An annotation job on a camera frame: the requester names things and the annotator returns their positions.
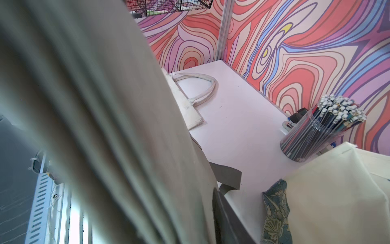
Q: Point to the cream blue-handled tote bag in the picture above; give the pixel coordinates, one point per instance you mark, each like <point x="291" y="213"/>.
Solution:
<point x="340" y="197"/>

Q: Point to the cream canvas tote bag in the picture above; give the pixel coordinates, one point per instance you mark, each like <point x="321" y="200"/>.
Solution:
<point x="191" y="90"/>

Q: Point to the olive green canvas bag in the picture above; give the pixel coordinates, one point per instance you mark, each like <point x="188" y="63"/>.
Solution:
<point x="80" y="78"/>

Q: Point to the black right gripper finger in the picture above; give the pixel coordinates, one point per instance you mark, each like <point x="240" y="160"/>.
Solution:
<point x="228" y="227"/>

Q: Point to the black wire basket left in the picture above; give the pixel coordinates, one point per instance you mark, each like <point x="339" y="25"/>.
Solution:
<point x="145" y="8"/>

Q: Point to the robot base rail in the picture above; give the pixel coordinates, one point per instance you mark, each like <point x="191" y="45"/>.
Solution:
<point x="56" y="216"/>

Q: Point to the black cup of sticks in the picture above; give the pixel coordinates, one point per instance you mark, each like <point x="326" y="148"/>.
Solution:
<point x="325" y="122"/>

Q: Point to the aluminium frame post left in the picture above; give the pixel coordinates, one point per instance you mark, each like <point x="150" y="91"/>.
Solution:
<point x="224" y="28"/>

